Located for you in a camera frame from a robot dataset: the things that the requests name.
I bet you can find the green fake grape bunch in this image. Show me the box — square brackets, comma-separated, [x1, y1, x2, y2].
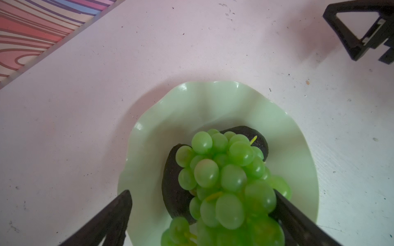
[160, 129, 292, 246]

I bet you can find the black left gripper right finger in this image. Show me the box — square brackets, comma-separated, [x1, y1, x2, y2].
[270, 190, 341, 246]

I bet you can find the light green wavy fruit bowl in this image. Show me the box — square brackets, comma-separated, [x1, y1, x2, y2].
[118, 82, 319, 246]

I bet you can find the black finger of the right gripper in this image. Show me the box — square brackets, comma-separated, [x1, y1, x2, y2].
[323, 1, 394, 65]

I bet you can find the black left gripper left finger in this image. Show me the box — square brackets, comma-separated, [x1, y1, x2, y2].
[61, 190, 132, 246]

